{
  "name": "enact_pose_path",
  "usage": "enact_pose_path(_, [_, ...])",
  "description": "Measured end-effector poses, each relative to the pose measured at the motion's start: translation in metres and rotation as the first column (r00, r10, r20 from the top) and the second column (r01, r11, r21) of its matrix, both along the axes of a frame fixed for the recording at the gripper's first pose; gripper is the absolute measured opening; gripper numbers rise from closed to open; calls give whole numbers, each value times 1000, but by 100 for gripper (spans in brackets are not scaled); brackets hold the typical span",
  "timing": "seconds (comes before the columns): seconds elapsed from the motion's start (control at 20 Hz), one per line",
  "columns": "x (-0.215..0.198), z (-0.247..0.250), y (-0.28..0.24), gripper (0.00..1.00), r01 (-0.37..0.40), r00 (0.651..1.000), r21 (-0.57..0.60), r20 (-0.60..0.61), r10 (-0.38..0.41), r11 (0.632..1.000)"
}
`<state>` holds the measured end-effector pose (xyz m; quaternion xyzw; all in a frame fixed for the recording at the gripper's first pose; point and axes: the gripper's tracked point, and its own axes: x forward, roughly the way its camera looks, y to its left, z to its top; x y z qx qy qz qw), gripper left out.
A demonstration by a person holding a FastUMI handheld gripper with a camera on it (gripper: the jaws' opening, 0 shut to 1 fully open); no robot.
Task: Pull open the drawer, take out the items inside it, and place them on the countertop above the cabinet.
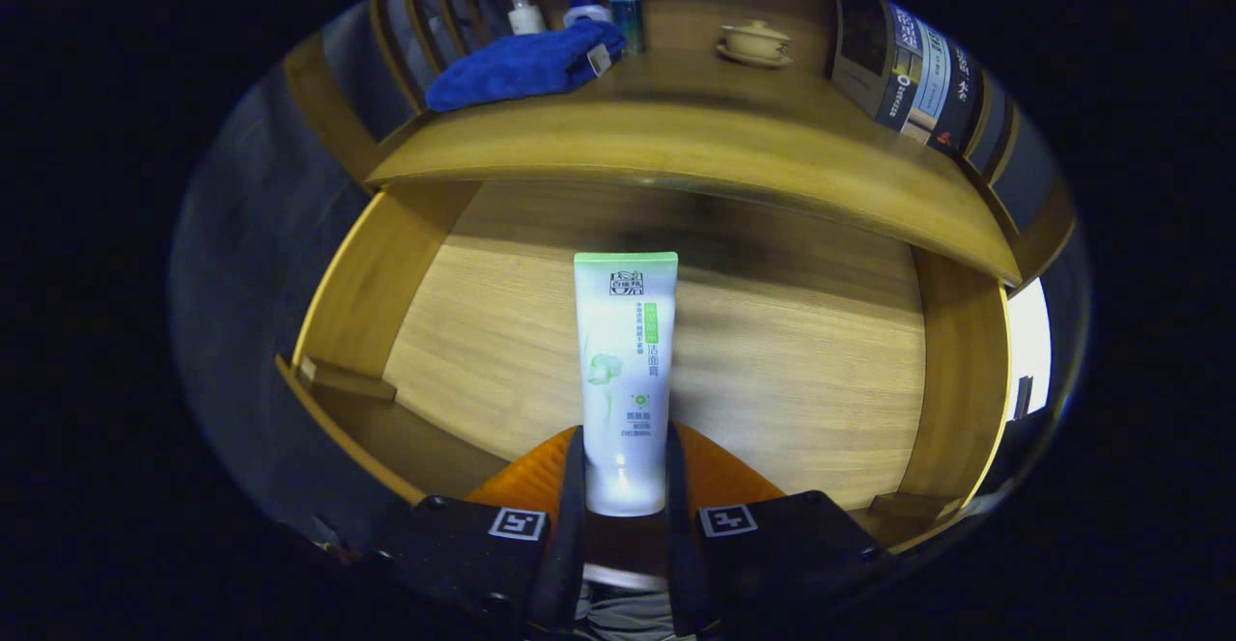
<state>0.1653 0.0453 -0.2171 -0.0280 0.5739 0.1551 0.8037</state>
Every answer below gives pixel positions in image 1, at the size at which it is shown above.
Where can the blue folded towel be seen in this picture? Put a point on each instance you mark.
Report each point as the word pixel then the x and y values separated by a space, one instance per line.
pixel 521 62

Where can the wooden drawer with black knob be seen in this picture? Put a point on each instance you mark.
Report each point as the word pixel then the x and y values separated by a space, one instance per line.
pixel 772 380

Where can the teal spray can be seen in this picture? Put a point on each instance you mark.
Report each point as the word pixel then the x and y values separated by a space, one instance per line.
pixel 628 18

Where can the beige lidded tea cup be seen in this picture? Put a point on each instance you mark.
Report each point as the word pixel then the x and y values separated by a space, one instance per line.
pixel 755 42

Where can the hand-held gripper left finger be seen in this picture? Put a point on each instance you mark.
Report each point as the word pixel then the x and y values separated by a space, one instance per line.
pixel 570 544

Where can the white bottle with blue cap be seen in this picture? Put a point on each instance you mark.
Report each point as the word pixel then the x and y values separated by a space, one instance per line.
pixel 586 13

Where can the pale grey spine book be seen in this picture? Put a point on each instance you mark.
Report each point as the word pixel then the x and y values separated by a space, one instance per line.
pixel 932 81

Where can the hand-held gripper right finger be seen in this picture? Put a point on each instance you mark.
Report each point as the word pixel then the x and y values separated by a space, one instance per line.
pixel 681 564

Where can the white green face wash tube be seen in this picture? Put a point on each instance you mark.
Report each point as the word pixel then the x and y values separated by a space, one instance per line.
pixel 623 380

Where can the wooden countertop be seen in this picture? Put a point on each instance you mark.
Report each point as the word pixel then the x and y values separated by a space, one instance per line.
pixel 676 129

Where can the black spine book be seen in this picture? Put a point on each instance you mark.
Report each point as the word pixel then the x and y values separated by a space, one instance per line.
pixel 961 100

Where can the white pump bottle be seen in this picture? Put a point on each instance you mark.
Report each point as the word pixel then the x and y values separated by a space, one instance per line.
pixel 526 18

